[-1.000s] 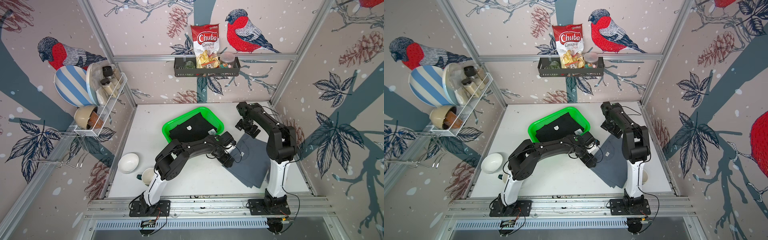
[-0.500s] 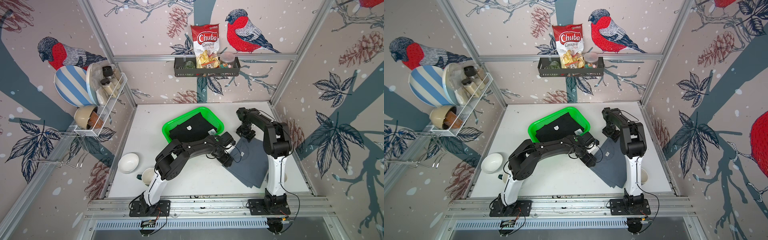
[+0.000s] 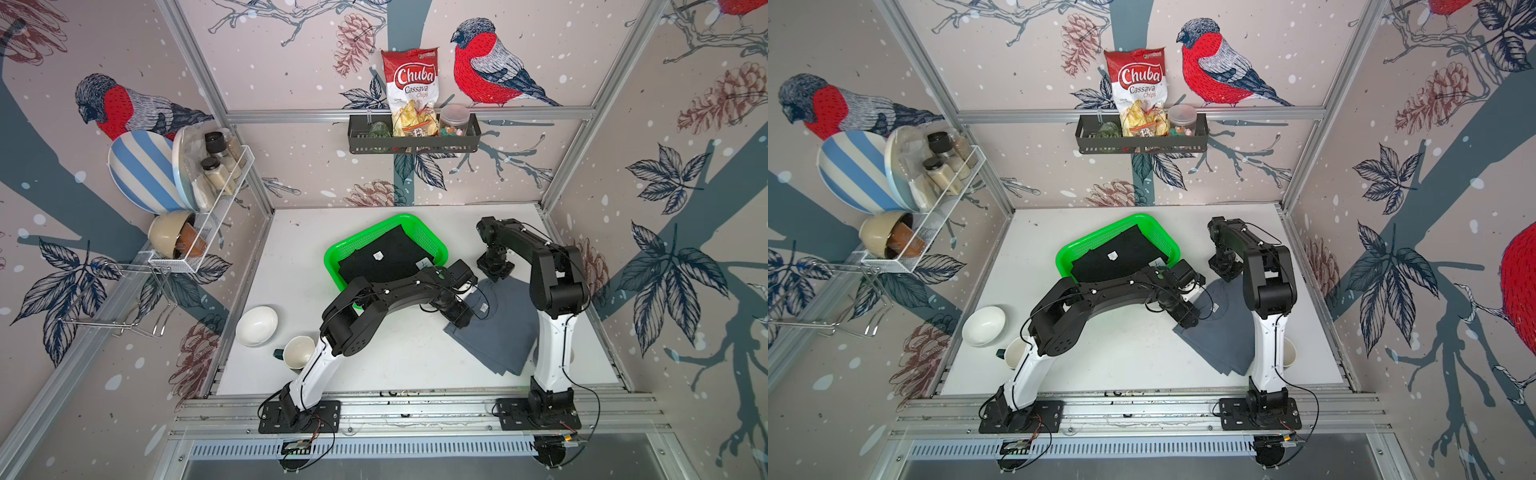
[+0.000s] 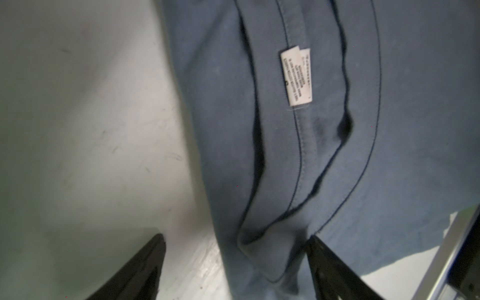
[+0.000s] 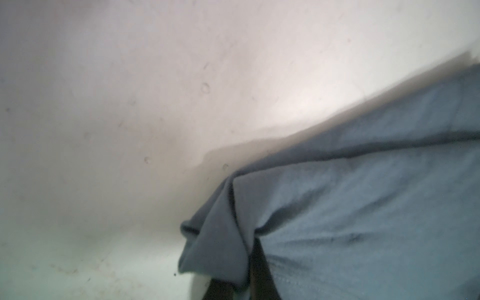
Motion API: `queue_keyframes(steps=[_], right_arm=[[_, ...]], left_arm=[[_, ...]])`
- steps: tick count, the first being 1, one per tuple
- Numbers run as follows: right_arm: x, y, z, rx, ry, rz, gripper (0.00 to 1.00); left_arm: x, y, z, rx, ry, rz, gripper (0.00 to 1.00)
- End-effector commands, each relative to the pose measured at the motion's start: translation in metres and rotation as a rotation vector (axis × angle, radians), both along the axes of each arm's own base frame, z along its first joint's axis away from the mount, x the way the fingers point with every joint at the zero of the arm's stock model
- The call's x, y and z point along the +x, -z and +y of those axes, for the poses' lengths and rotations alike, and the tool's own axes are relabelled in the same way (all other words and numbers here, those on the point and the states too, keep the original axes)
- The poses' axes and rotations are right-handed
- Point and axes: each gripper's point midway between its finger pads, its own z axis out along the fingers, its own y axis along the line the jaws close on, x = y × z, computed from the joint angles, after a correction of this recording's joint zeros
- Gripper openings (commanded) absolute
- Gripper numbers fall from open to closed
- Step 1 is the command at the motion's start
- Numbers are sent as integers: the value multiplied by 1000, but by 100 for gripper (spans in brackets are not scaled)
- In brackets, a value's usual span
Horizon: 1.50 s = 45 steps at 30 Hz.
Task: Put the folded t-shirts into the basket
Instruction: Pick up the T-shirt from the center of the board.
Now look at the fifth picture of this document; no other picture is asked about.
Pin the grey t-shirt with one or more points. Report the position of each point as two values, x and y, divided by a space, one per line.
385 206

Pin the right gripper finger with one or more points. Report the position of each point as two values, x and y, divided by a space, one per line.
261 283

